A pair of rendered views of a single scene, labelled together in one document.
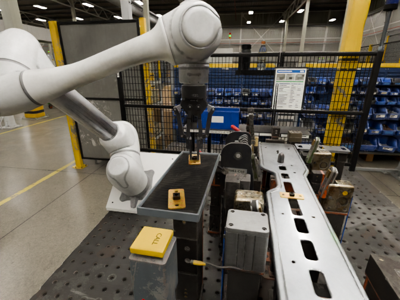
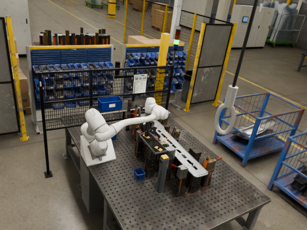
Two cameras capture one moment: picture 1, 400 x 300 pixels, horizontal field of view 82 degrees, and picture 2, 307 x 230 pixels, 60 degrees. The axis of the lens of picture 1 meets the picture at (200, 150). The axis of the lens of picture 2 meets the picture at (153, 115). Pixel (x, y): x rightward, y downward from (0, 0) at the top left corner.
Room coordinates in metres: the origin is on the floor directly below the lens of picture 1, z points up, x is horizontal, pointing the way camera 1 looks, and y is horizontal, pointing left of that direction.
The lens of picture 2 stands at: (-1.11, 1.66, 2.69)
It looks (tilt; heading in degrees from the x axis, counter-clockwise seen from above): 27 degrees down; 317
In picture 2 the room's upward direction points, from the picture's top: 7 degrees clockwise
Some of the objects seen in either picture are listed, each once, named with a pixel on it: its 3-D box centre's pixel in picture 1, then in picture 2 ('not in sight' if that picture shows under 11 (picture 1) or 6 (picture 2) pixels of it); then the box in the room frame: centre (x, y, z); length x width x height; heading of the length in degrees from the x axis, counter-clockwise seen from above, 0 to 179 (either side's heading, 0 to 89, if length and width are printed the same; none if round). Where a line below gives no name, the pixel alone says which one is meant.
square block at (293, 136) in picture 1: (291, 157); not in sight; (1.45, -0.62, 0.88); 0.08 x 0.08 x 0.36; 78
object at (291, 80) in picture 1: (288, 89); (139, 83); (1.73, -0.64, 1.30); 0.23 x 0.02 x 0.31; 78
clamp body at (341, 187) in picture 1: (331, 221); (174, 142); (0.78, -0.52, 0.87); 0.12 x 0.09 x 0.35; 78
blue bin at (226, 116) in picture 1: (218, 118); (109, 103); (1.71, -0.14, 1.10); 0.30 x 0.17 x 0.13; 79
